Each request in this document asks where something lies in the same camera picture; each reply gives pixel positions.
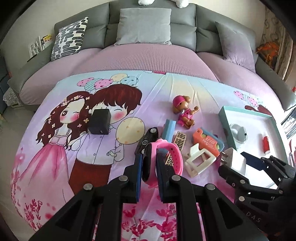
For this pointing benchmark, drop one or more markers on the light grey cushion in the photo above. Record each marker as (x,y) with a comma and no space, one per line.
(144,25)

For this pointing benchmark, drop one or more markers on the white plastic clip holder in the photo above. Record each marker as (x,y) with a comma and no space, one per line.
(198,160)

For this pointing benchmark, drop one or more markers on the cartoon printed tablecloth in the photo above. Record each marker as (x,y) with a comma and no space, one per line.
(58,155)

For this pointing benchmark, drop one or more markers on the white papers beside sofa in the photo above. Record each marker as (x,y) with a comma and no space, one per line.
(39,44)

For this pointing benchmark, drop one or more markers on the teal rimmed white tray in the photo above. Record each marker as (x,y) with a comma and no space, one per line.
(257,126)

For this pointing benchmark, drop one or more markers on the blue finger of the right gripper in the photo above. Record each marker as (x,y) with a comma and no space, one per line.
(253,161)
(232,177)

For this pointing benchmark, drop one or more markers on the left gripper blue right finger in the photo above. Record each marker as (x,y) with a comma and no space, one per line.
(159,160)

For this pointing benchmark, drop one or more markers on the brown puppy toy pink outfit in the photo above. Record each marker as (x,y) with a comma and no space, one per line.
(181,107)

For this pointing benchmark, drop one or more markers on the black white patterned cushion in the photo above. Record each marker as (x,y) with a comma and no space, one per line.
(69,39)

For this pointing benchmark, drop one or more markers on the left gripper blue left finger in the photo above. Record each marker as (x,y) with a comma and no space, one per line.
(138,161)

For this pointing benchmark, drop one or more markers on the orange red decoration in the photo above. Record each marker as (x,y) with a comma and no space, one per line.
(269,53)

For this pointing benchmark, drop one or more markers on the patterned beige curtain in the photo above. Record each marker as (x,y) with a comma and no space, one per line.
(274,31)

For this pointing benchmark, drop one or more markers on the black toy car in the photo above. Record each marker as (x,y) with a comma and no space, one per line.
(151,136)

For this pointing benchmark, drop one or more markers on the white round wrist device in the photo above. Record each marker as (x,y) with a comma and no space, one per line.
(239,133)

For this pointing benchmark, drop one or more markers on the red glue bottle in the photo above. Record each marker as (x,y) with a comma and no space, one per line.
(266,147)

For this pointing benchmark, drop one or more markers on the orange blue toy case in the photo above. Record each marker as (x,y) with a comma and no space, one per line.
(208,141)

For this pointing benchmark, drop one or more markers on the brown patterned box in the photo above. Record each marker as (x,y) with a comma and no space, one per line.
(179,140)

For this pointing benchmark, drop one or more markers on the small black cube box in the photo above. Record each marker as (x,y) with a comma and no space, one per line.
(99,122)

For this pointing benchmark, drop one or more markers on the pink sofa seat cover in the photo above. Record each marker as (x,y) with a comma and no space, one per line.
(40,75)

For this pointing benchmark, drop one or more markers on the purple grey cushion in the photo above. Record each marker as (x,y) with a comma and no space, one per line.
(235,47)

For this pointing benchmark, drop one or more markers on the blue orange block toy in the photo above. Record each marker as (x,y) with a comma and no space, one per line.
(168,130)

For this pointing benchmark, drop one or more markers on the white power adapter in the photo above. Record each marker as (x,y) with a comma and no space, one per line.
(234,160)

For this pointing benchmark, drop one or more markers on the pink kids smartwatch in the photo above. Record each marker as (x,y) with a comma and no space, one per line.
(149,160)

